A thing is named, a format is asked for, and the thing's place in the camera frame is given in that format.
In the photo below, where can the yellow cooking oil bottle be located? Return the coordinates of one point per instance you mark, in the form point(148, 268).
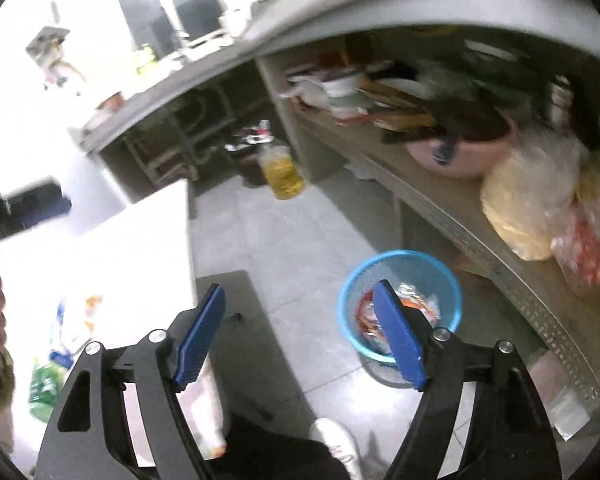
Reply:
point(280, 171)

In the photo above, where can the green plastic drink bottle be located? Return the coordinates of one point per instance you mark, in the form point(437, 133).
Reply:
point(46, 384)

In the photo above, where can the black clay pot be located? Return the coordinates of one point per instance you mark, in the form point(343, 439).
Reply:
point(243, 150)

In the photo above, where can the yellow plastic bag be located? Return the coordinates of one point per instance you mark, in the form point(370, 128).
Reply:
point(522, 194)

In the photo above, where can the blue plastic trash basket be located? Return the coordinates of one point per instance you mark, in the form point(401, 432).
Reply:
point(422, 283)

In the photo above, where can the white plastic bag on shelf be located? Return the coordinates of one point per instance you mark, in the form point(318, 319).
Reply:
point(308, 92)

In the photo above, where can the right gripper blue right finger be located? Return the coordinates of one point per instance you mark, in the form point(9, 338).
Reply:
point(400, 335)

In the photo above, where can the red contents plastic bag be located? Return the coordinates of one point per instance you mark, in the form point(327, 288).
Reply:
point(576, 245)

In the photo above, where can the bowls on counter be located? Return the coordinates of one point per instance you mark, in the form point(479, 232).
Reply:
point(104, 111)

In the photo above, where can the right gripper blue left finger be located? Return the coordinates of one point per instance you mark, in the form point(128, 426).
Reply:
point(193, 332)

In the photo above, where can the stacked white green bowls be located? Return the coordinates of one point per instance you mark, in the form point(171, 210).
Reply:
point(345, 101)

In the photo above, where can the pink basin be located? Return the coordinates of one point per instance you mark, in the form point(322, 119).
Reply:
point(470, 160)

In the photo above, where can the white shoe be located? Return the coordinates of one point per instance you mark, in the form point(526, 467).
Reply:
point(340, 443)

